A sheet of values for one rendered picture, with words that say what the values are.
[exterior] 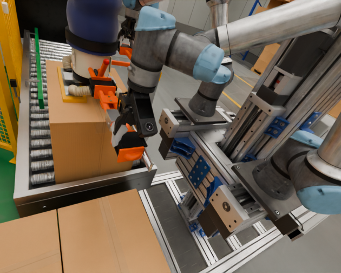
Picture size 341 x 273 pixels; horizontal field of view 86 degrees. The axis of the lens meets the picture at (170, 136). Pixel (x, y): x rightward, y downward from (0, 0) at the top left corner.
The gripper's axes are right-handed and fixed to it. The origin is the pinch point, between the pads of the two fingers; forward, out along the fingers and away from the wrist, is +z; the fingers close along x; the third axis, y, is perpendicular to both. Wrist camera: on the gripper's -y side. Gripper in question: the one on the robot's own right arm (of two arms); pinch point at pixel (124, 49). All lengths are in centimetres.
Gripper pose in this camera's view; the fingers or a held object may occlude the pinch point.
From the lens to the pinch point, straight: 141.0
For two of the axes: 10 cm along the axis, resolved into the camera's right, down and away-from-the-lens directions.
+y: 4.5, 6.6, -6.0
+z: -3.1, 7.5, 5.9
